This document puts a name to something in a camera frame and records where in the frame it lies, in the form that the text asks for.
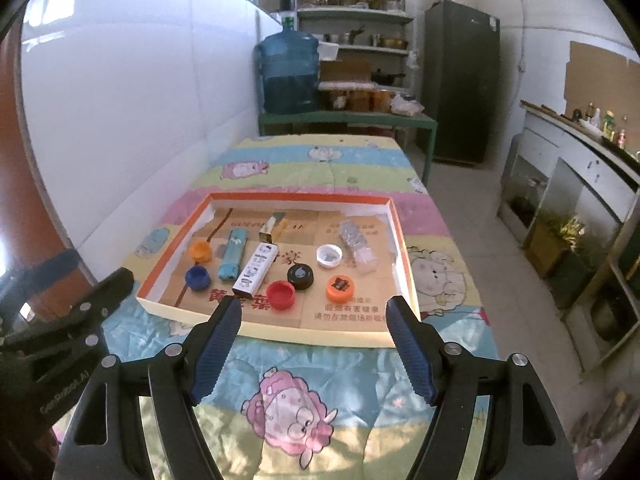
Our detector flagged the blue bottle cap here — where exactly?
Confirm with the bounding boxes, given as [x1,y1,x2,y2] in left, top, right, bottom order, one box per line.
[184,264,212,292]

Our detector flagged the white kitchen counter cabinet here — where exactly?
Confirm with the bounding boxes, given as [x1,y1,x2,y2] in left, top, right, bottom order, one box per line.
[498,102,639,373]

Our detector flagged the dark green refrigerator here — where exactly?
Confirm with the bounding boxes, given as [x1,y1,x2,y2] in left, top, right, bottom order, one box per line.
[421,0,500,165]

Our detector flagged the orange cap with label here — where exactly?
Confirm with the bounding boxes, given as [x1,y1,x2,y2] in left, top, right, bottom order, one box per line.
[326,274,355,304]

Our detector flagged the orange rimmed cardboard tray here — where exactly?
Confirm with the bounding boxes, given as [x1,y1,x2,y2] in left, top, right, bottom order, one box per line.
[137,192,419,348]

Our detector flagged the green wall shelf unit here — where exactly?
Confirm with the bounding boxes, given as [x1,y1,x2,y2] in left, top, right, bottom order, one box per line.
[296,0,416,92]

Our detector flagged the red bottle cap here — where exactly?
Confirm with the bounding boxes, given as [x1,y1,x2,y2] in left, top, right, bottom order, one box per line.
[266,281,296,311]

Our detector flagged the white Hello Kitty box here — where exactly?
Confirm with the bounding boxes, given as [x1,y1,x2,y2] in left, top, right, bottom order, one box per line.
[232,243,279,298]

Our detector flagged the blue water jug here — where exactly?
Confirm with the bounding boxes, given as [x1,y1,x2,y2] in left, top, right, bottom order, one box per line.
[257,11,320,115]

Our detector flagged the brown cardboard box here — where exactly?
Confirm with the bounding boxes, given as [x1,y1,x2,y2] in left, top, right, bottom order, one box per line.
[320,60,372,82]

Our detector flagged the plain orange bottle cap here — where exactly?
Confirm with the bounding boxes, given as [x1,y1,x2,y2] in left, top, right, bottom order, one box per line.
[189,240,213,264]

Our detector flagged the gold perfume box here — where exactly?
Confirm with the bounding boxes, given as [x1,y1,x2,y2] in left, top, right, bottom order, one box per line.
[259,211,286,244]

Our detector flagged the green low bench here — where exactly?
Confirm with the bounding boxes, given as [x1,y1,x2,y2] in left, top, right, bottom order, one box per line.
[258,110,437,185]

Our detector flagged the teal patterned box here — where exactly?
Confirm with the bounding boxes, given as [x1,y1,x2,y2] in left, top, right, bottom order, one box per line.
[218,228,248,282]

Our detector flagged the black cap with logo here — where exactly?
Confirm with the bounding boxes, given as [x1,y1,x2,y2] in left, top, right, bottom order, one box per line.
[286,263,314,290]

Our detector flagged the white bottle cap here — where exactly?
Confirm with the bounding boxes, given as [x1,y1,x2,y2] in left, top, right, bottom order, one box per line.
[316,244,343,269]

